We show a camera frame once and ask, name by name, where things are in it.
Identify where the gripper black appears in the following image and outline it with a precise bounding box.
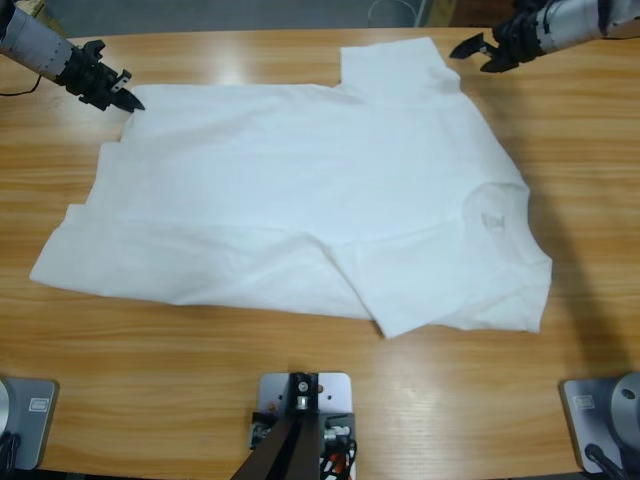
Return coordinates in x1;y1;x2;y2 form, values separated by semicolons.
449;12;544;74
54;45;146;112

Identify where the white t-shirt with small print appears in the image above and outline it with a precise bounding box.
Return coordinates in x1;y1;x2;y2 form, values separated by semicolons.
29;35;555;341

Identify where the brown cardboard box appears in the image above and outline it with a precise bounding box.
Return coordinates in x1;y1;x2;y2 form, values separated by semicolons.
428;0;519;29

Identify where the wooden pallet stack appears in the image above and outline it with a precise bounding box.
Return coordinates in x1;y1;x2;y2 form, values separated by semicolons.
22;0;65;39

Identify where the white grey mounting plate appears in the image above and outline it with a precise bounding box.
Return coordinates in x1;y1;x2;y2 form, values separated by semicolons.
257;370;357;480

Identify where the black clamp with silver connector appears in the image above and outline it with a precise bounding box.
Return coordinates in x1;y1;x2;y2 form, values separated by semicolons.
249;410;275;449
322;412;357;446

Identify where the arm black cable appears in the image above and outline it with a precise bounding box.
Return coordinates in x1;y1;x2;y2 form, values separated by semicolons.
0;74;40;96

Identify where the arm grey base plate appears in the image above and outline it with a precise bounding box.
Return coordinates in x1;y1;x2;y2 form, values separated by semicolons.
0;377;60;472
558;370;640;474

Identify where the base black cable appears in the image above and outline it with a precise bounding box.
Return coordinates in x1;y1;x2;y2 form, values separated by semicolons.
0;432;22;472
583;443;629;480

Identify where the orange cable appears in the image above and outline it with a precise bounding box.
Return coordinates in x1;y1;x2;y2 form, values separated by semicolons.
319;447;359;480

